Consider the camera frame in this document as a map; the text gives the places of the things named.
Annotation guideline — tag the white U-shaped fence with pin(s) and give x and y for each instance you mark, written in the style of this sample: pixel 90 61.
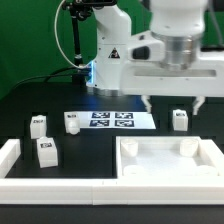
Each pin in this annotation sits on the white U-shaped fence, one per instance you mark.
pixel 121 190

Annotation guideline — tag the black camera stand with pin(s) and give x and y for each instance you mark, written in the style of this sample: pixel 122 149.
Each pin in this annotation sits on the black camera stand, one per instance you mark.
pixel 78 12

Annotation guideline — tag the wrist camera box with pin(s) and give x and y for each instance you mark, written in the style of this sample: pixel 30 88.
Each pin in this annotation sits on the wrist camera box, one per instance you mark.
pixel 145 47

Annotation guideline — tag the white square tabletop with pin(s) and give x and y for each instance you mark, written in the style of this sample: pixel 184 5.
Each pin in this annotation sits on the white square tabletop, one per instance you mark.
pixel 143 156

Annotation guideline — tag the paper sheet with tags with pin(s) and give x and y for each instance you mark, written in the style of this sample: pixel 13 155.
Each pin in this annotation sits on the paper sheet with tags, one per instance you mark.
pixel 111 119

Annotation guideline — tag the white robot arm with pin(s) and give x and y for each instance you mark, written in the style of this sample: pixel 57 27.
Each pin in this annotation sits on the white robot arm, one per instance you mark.
pixel 165 60

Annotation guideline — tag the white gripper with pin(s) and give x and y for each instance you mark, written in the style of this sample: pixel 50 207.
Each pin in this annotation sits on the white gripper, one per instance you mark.
pixel 204 78

